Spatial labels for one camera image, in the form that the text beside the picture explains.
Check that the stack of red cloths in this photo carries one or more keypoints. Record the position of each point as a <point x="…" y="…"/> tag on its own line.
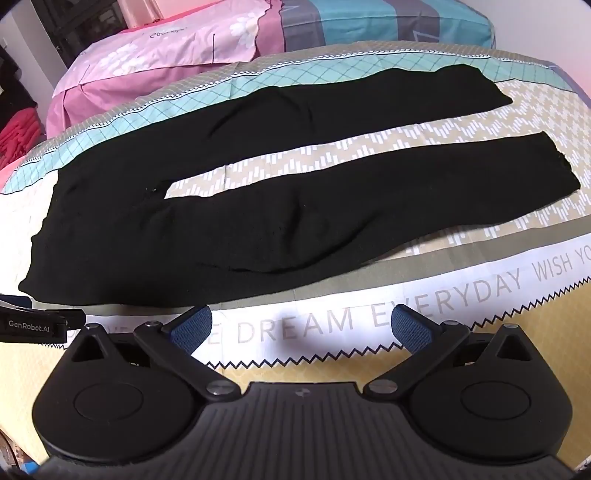
<point x="21" y="138"/>

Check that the pink floral quilt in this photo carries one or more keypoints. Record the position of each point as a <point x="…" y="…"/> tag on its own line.
<point x="184" y="41"/>

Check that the magenta bed sheet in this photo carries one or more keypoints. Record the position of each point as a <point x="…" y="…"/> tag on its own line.
<point x="129" y="92"/>

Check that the dark hanging clothes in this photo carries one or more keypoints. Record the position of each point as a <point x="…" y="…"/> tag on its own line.
<point x="14" y="83"/>

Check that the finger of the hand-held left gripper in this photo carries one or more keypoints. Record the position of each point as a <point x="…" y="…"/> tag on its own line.
<point x="76" y="318"/>

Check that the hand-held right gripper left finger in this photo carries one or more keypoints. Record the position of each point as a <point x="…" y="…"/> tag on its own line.
<point x="193" y="328"/>

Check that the patterned beige teal bed cover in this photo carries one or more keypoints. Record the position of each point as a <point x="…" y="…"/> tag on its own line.
<point x="461" y="286"/>

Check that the teal grey striped quilt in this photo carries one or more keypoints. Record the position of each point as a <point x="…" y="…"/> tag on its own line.
<point x="369" y="23"/>

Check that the black pants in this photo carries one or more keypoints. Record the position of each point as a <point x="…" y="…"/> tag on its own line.
<point x="277" y="230"/>

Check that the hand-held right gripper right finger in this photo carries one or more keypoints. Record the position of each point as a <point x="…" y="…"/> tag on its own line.
<point x="410" y="328"/>

